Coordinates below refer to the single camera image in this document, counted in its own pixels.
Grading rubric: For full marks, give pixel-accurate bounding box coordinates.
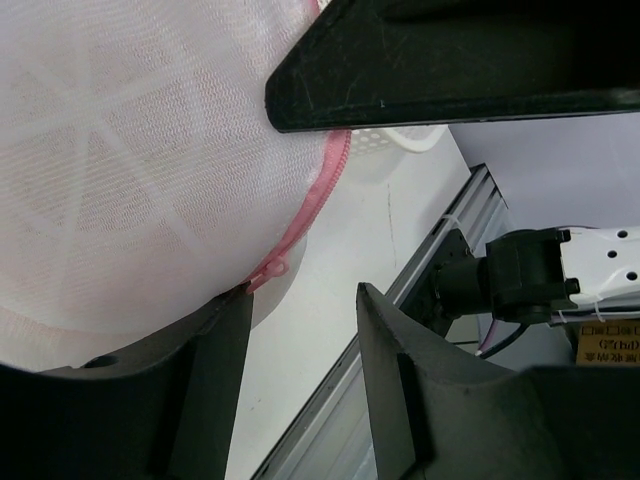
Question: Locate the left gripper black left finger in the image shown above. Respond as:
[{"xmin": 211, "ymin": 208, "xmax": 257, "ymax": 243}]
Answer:
[{"xmin": 1, "ymin": 286, "xmax": 253, "ymax": 479}]

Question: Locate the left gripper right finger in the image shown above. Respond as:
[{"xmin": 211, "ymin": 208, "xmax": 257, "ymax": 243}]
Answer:
[{"xmin": 354, "ymin": 282, "xmax": 640, "ymax": 480}]

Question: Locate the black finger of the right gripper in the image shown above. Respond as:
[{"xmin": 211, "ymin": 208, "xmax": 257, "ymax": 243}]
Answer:
[{"xmin": 265, "ymin": 1, "xmax": 639, "ymax": 132}]

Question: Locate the white mesh laundry bag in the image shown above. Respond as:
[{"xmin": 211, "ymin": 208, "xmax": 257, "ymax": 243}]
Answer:
[{"xmin": 1, "ymin": 1, "xmax": 350, "ymax": 371}]

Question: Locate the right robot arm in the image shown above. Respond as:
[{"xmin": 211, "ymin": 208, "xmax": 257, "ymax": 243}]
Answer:
[{"xmin": 265, "ymin": 1, "xmax": 639, "ymax": 332}]

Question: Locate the white perforated plastic basket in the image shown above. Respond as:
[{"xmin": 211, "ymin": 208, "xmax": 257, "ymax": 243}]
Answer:
[{"xmin": 350, "ymin": 125, "xmax": 448, "ymax": 156}]

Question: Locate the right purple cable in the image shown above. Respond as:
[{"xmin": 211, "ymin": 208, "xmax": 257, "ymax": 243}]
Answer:
[{"xmin": 474, "ymin": 314, "xmax": 531, "ymax": 359}]

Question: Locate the aluminium rail frame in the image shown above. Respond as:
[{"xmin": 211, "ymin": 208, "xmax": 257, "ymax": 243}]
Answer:
[{"xmin": 253, "ymin": 166, "xmax": 506, "ymax": 479}]

